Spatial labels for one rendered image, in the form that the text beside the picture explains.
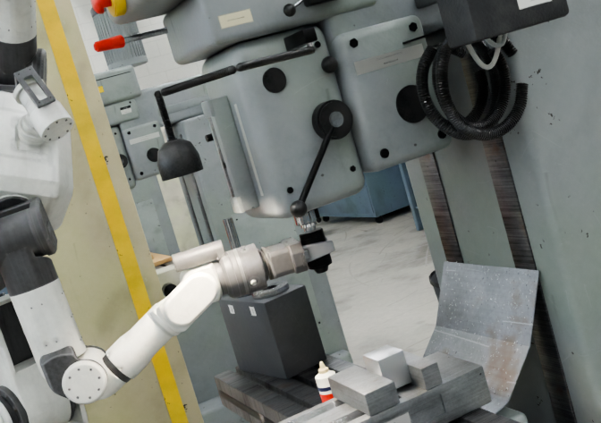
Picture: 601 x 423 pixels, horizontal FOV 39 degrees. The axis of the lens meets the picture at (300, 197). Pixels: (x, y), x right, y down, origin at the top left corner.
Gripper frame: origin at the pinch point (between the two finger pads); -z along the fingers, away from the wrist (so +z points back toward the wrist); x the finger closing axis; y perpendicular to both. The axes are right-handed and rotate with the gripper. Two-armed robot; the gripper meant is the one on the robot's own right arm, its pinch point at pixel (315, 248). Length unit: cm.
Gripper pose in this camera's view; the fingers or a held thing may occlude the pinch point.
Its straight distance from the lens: 161.0
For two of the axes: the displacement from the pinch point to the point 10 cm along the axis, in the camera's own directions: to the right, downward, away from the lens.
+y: 2.7, 9.6, 1.1
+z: -9.5, 2.9, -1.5
